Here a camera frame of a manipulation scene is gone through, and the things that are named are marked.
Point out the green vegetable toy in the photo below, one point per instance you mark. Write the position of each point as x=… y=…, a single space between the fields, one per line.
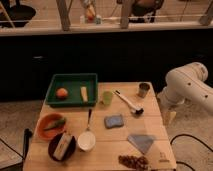
x=55 y=124

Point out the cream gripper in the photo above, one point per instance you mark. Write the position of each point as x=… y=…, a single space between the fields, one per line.
x=168 y=115

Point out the white box on plate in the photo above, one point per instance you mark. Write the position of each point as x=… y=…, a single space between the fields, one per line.
x=62 y=146

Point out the yellow banana piece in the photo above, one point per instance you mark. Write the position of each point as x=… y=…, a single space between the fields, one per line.
x=84 y=94

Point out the blue sponge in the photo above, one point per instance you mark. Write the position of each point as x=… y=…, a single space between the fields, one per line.
x=113 y=121

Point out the blue folded cloth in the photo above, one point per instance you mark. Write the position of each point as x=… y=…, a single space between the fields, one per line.
x=141 y=142

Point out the metal cup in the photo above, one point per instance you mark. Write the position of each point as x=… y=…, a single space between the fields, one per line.
x=143 y=89

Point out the black clamp handle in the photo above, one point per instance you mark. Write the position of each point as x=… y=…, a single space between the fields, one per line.
x=27 y=135

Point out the white handled dish brush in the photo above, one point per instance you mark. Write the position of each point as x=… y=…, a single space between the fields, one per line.
x=134 y=109

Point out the white ladle spoon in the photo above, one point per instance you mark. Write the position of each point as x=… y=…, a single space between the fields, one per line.
x=87 y=140

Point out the orange bowl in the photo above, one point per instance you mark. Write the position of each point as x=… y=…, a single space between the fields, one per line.
x=47 y=120

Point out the orange fruit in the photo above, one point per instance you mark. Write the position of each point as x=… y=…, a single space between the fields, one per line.
x=62 y=93

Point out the brown grape bunch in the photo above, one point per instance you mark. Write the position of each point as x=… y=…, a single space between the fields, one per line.
x=137 y=163

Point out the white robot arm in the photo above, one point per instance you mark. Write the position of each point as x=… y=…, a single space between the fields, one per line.
x=185 y=82

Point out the green plastic tray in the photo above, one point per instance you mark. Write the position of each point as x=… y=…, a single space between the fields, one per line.
x=73 y=83

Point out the green plastic cup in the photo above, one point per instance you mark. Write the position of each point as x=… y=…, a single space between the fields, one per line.
x=107 y=97

